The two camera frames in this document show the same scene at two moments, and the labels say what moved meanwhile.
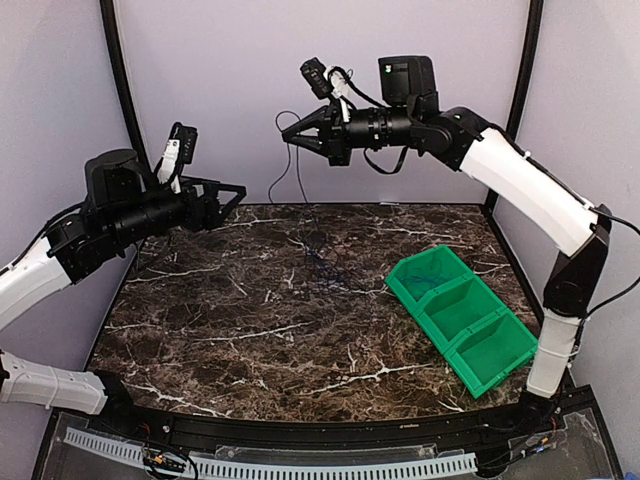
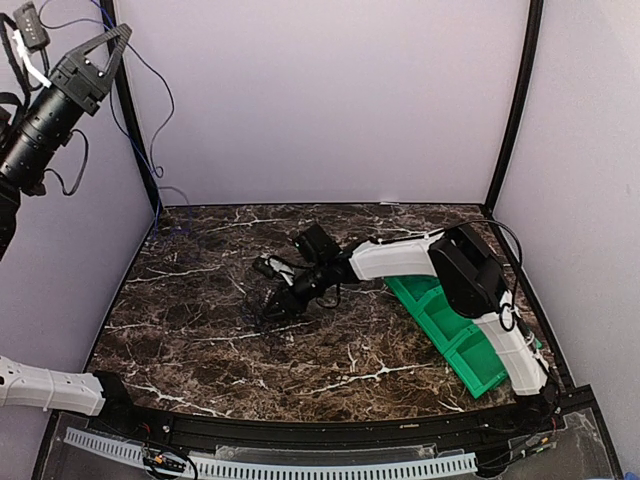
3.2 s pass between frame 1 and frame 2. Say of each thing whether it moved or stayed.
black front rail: stayed
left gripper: moved
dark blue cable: moved
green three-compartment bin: stayed
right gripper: moved
